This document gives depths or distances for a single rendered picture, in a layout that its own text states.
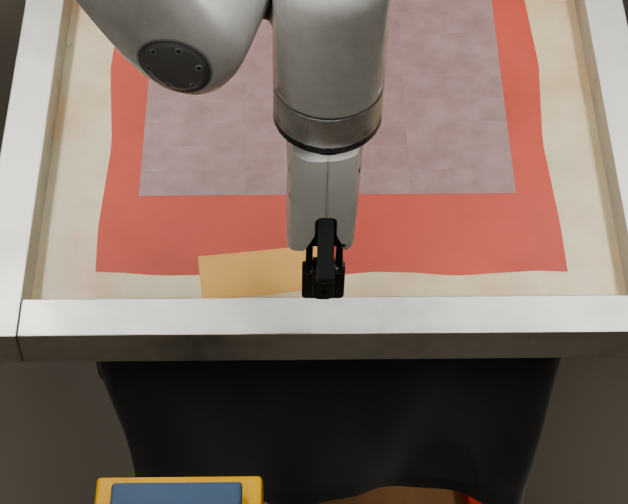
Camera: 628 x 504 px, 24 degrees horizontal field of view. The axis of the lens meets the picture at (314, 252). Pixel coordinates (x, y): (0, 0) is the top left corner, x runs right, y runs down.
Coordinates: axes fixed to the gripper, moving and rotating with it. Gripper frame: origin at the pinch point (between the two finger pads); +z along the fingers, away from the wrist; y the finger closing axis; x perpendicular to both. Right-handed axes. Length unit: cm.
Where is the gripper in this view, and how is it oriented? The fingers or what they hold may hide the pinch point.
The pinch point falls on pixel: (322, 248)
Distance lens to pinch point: 112.0
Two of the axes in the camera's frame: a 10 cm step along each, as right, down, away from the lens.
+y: 0.0, 7.9, -6.2
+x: 10.0, 0.1, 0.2
